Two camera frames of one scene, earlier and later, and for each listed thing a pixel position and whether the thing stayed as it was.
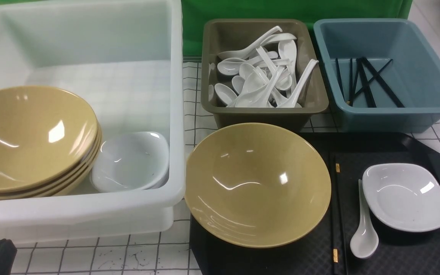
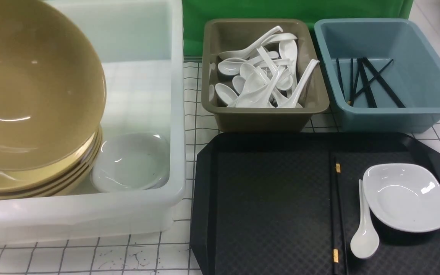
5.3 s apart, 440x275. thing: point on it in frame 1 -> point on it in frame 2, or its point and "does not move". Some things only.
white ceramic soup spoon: x=364 y=243 does not move
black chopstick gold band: x=336 y=215 does not move
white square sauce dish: x=405 y=197 does not move
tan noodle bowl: x=258 y=185 -> x=44 y=83
